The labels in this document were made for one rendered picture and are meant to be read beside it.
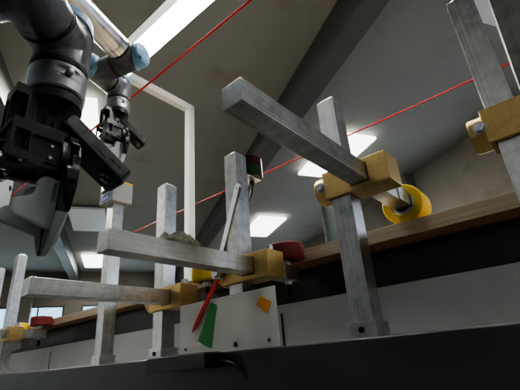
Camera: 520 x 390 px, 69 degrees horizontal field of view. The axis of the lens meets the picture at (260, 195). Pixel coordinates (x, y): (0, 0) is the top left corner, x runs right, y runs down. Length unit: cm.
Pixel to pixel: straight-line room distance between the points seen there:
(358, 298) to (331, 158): 21
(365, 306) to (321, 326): 31
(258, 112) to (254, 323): 41
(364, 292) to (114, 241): 36
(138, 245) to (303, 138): 27
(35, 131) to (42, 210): 9
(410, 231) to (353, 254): 17
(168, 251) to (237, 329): 23
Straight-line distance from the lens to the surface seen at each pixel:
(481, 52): 66
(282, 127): 45
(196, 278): 97
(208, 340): 79
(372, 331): 59
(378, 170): 62
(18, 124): 53
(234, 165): 83
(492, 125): 59
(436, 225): 74
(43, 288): 77
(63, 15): 60
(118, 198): 123
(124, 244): 55
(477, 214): 73
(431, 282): 79
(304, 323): 92
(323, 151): 52
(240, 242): 76
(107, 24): 125
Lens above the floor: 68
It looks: 23 degrees up
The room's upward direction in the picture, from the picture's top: 5 degrees counter-clockwise
